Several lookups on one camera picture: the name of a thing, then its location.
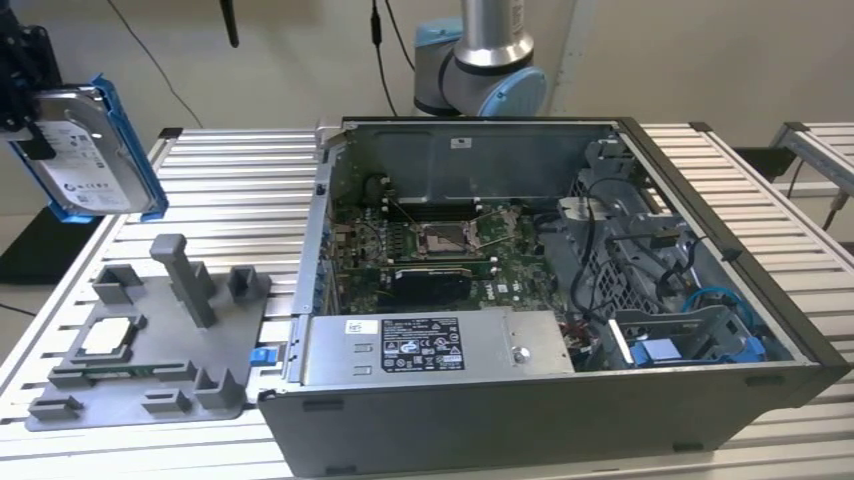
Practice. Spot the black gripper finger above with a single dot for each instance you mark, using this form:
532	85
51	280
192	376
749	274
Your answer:
35	145

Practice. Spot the hard disk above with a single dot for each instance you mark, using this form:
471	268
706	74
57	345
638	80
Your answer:
80	165

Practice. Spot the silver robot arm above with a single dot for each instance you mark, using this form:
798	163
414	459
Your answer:
490	35

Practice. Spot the grey disk bay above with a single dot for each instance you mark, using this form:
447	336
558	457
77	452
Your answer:
674	320

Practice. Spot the blue disk carrier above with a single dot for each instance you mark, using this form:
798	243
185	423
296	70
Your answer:
656	352

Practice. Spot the silver CPU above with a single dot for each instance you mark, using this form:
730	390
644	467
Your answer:
107	337

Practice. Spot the grey parts rack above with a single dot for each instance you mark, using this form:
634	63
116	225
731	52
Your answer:
167	355

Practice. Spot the green RAM stick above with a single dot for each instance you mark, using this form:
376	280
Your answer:
143	370

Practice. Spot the blue case latch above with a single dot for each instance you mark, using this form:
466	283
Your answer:
260	356

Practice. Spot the silver power supply unit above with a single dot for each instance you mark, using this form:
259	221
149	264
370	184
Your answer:
334	360

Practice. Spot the CPU socket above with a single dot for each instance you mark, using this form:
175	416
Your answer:
440	239

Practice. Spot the black graphics card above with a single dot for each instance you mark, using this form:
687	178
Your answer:
427	290

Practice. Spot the green motherboard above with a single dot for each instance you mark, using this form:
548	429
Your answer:
527	260

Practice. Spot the black open PC case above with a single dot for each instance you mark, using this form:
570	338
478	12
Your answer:
500	425

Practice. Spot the grey metal drive cage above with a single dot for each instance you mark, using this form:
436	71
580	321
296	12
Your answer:
634	220

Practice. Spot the aluminium slat side table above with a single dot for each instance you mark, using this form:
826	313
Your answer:
827	145

